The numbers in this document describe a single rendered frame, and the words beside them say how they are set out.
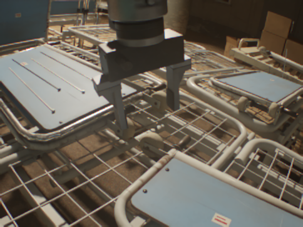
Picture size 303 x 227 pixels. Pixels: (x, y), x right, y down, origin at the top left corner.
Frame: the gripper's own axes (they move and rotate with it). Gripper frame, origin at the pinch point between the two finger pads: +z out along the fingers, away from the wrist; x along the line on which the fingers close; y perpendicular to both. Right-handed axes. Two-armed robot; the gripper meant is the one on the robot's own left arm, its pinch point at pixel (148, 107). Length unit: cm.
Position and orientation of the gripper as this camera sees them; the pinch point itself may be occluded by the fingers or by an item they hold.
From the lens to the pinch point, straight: 45.7
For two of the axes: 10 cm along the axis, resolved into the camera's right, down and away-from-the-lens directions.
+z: 0.8, 7.9, 6.1
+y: 4.3, 5.2, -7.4
